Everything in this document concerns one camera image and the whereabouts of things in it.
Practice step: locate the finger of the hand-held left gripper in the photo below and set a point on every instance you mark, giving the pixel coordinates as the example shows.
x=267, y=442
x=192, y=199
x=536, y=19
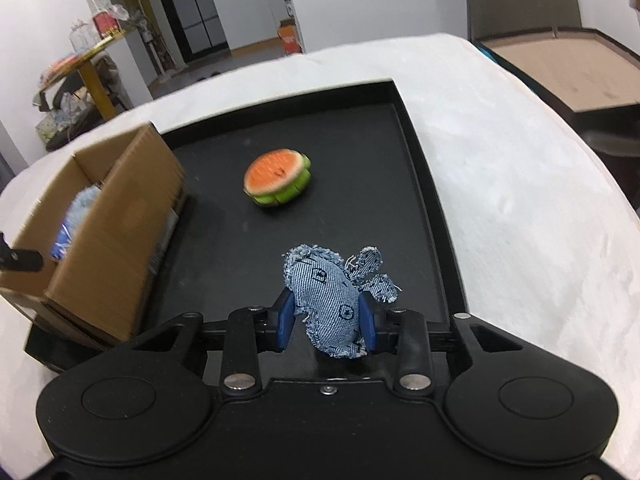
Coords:
x=20, y=260

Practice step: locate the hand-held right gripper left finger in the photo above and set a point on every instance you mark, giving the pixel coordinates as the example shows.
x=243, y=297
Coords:
x=286, y=322

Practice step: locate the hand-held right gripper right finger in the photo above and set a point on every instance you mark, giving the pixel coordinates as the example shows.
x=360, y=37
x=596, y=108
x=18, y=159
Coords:
x=367, y=322

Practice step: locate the denim fabric toy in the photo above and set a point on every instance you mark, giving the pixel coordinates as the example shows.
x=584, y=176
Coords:
x=325, y=300

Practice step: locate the grey plush mouse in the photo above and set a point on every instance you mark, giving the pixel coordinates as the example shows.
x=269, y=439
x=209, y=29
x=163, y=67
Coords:
x=82, y=205

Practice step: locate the brown cardboard box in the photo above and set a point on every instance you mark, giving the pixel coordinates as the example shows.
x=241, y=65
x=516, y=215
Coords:
x=115, y=260

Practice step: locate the watermelon slice toy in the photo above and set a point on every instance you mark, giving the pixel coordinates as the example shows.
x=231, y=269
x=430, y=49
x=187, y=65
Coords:
x=275, y=175

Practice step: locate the black tray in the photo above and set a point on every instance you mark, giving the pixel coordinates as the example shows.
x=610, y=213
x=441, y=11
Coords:
x=350, y=160

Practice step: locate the round yellow-legged table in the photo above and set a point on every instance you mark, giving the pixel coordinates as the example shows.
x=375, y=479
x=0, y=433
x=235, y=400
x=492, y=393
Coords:
x=97, y=80

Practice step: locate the colourful round item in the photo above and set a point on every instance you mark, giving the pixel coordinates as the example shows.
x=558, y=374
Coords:
x=60, y=67

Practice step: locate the glass jar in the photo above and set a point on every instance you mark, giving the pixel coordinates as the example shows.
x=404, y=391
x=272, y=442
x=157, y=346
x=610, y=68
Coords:
x=81, y=37

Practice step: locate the red box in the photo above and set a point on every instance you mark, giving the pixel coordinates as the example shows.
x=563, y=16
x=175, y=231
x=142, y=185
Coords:
x=103, y=22

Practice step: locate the orange box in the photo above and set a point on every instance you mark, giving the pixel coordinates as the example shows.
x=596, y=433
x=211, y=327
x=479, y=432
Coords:
x=290, y=37

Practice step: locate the black framed glass door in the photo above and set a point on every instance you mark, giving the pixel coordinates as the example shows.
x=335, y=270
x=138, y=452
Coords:
x=190, y=5

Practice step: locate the white cabinet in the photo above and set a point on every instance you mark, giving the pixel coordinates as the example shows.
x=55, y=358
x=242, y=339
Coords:
x=250, y=10

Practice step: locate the flat brown framed box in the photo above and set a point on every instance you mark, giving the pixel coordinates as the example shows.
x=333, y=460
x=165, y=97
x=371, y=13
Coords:
x=565, y=70

